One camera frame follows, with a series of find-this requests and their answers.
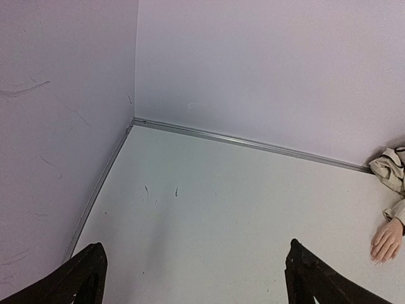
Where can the mannequin hand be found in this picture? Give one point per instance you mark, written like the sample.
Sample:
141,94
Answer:
387,242

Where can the beige jacket cloth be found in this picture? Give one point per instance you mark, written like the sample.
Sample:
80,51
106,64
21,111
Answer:
389,169

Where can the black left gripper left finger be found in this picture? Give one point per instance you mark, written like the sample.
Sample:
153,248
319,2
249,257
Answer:
80,280

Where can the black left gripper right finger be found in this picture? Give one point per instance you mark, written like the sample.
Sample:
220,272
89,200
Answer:
310,280

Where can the aluminium table edge rail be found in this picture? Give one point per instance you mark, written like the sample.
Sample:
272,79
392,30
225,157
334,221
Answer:
212,136

